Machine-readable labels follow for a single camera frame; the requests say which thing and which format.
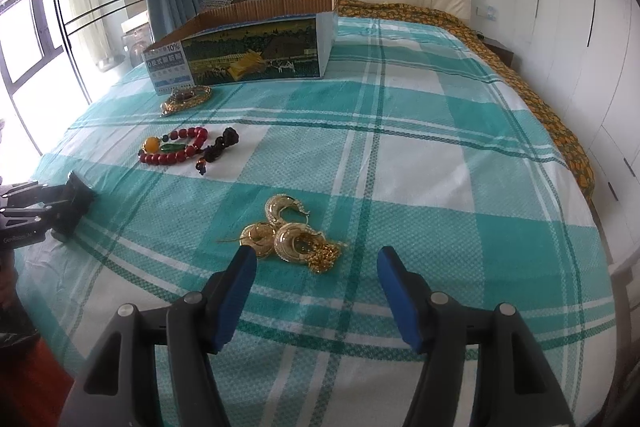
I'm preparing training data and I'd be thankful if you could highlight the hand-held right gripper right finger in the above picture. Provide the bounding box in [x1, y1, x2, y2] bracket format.
[376, 246, 576, 427]

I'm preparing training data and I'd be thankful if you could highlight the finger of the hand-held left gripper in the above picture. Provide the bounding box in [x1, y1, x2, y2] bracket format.
[0, 202, 93, 244]
[0, 171, 99, 208]

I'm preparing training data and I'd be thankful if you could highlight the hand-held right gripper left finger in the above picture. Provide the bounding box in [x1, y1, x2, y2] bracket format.
[60, 246, 258, 427]

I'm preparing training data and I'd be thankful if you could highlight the gold earrings and chain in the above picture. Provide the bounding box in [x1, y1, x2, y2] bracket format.
[217, 193, 347, 277]

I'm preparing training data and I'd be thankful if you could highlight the red bead bracelet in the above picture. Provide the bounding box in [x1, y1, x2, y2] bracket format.
[138, 126, 210, 167]

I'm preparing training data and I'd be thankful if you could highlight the gold bangle bracelet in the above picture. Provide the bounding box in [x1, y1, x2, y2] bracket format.
[160, 85, 213, 117]

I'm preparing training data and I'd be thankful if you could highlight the dark bead string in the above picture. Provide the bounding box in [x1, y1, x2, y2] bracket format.
[195, 126, 240, 178]

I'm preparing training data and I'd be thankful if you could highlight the printed cardboard box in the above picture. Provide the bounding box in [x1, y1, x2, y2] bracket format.
[142, 0, 340, 96]

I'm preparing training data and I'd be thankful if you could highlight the orange clothing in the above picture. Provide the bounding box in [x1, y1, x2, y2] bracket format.
[12, 339, 77, 427]

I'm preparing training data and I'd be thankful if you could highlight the round washing machine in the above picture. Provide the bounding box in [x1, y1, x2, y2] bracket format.
[122, 24, 152, 68]

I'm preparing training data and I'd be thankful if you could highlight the black framed sliding glass door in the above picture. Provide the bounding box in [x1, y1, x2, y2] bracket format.
[0, 0, 152, 110]

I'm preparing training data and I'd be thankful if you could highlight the dark wooden nightstand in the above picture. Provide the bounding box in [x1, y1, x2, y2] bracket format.
[482, 37, 516, 70]

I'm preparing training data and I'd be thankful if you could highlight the white wardrobe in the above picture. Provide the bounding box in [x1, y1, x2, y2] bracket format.
[514, 0, 640, 260]

